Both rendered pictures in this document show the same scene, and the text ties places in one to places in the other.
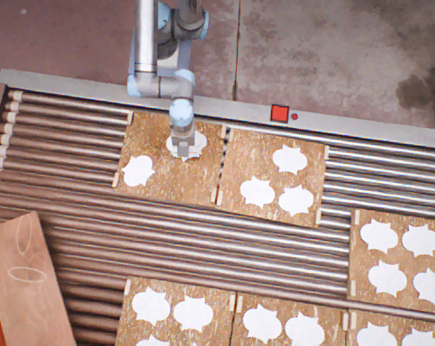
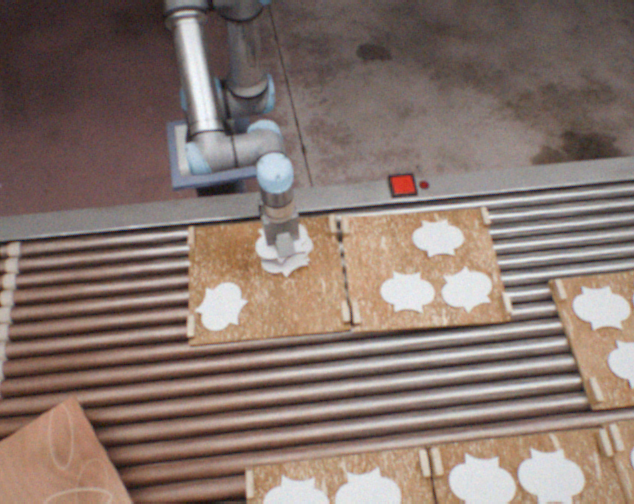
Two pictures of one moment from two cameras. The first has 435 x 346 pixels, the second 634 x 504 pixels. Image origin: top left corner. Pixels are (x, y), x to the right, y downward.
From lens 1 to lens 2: 41 cm
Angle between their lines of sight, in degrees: 16
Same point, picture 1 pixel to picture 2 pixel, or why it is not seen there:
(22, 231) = (58, 432)
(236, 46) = (304, 163)
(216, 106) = (312, 197)
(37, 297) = not seen: outside the picture
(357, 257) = (584, 345)
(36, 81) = (39, 224)
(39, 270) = (97, 488)
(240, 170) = (372, 270)
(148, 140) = (225, 261)
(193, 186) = (310, 309)
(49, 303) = not seen: outside the picture
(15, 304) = not seen: outside the picture
